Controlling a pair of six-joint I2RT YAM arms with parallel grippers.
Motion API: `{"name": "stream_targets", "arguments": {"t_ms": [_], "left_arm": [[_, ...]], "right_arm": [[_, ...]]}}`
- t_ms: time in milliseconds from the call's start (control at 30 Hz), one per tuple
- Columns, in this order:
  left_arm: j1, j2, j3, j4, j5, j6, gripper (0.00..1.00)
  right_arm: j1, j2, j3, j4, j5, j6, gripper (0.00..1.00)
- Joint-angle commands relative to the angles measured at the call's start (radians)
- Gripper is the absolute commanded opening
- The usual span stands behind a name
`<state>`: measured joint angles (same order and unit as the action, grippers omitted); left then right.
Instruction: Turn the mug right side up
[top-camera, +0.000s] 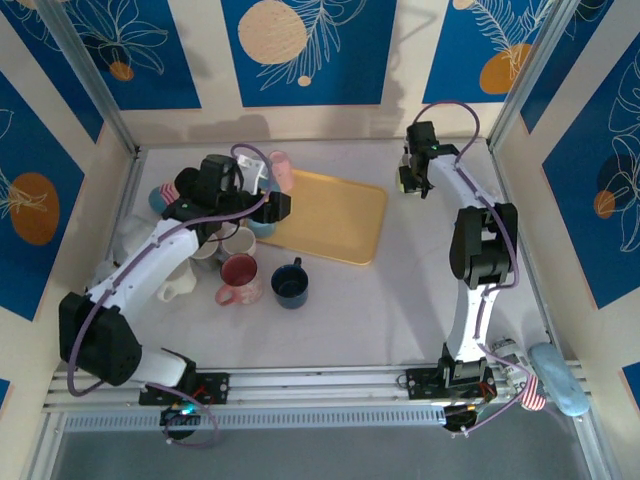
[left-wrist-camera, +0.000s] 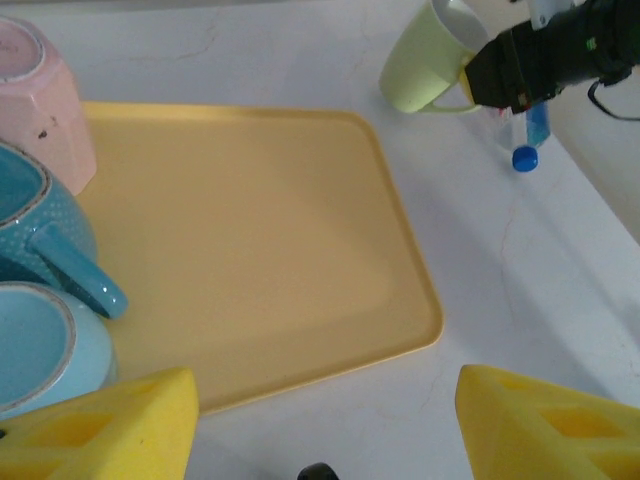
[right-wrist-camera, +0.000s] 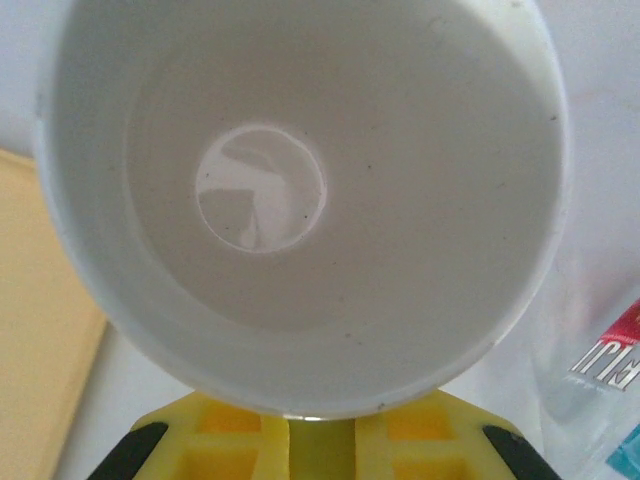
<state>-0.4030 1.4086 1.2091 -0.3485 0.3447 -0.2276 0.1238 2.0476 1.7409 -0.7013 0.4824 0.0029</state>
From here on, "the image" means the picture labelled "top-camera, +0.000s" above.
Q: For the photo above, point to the light blue mug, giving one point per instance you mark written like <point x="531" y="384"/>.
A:
<point x="261" y="230"/>

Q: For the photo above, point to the pale pink mug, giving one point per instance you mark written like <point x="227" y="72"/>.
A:
<point x="240" y="245"/>

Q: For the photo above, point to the pink floral mug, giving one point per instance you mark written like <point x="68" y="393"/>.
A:
<point x="240" y="270"/>

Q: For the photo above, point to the navy blue mug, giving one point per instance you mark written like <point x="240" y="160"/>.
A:
<point x="290" y="285"/>

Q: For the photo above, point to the white mug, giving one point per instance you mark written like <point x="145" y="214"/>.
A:
<point x="180" y="285"/>

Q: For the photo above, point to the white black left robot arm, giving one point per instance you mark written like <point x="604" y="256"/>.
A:
<point x="150" y="265"/>

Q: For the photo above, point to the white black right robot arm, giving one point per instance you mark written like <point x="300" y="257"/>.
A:
<point x="480" y="250"/>

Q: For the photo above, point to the light pink mug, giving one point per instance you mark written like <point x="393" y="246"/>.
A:
<point x="281" y="170"/>

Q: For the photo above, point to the black round cloth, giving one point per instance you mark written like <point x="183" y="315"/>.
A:
<point x="186" y="180"/>

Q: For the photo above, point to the yellow plastic tray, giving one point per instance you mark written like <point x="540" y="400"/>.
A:
<point x="330" y="220"/>

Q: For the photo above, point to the striped blue pink cup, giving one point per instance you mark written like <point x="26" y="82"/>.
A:
<point x="161" y="199"/>

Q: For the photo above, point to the black electronics board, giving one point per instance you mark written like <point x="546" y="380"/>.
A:
<point x="457" y="417"/>
<point x="175" y="414"/>

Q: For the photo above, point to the light blue cloth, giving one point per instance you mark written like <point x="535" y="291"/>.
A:
<point x="560" y="380"/>

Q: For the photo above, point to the red white striped sock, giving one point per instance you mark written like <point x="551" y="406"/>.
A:
<point x="532" y="397"/>

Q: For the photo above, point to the aluminium side rail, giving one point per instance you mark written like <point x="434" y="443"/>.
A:
<point x="131" y="175"/>
<point x="595" y="450"/>

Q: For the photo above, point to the aluminium frame post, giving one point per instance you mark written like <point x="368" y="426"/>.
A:
<point x="92" y="75"/>
<point x="530" y="75"/>

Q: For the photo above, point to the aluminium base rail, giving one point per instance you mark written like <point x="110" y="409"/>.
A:
<point x="310" y="382"/>

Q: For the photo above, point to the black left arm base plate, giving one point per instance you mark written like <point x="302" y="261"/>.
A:
<point x="215" y="385"/>

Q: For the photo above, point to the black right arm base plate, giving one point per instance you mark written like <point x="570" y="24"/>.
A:
<point x="420" y="382"/>

